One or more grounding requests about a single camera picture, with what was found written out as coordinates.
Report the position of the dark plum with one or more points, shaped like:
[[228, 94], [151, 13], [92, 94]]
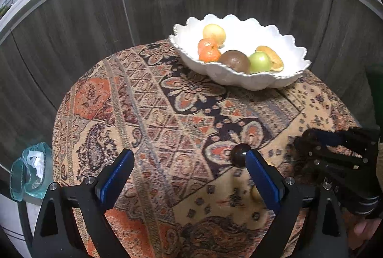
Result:
[[239, 154]]

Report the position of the green apple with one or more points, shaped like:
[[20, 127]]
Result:
[[259, 62]]

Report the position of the small tan longan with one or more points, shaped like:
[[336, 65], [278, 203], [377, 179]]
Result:
[[254, 193]]

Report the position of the yellow lemon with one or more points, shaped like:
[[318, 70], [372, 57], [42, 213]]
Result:
[[214, 33]]

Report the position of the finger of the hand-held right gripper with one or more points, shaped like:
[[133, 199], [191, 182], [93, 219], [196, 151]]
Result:
[[353, 135], [323, 154]]

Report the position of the orange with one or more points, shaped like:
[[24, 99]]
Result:
[[209, 56], [206, 44]]

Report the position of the teal plastic bag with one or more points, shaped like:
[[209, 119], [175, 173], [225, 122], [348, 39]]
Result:
[[30, 169]]

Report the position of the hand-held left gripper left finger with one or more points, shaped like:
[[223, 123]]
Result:
[[115, 183]]

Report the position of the white scalloped bowl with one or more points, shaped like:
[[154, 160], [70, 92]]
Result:
[[239, 78]]

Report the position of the person's right hand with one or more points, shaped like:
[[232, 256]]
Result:
[[363, 229]]

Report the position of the patterned tablecloth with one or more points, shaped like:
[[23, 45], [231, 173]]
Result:
[[149, 126]]

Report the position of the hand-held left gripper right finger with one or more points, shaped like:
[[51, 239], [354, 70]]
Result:
[[263, 177]]

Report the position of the yellow mango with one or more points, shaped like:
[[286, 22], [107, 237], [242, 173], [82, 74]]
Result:
[[275, 60]]

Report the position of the brown kiwi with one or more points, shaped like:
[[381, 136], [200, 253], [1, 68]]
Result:
[[235, 60]]

